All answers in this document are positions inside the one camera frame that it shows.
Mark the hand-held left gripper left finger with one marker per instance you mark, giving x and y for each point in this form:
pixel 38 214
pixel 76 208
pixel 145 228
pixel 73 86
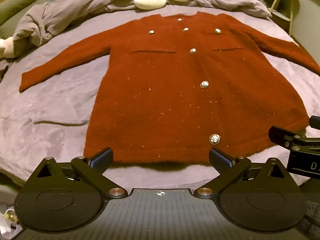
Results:
pixel 103 159

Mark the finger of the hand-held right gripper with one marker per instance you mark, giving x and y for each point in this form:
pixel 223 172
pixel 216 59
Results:
pixel 281 136

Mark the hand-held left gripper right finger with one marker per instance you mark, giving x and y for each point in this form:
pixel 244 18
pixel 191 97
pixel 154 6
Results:
pixel 220 159

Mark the red knit cardigan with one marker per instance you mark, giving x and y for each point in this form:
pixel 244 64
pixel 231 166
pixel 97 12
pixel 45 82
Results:
pixel 162 92

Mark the yellow side table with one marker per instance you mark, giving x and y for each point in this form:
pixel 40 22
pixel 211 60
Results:
pixel 287 7

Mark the white plush toy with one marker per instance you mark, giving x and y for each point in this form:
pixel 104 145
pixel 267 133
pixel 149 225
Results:
pixel 6 47

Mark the crumpled purple duvet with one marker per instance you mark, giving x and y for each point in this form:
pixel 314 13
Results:
pixel 57 17

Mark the green padded headboard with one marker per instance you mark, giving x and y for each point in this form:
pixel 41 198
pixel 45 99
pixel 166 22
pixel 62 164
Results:
pixel 15 2

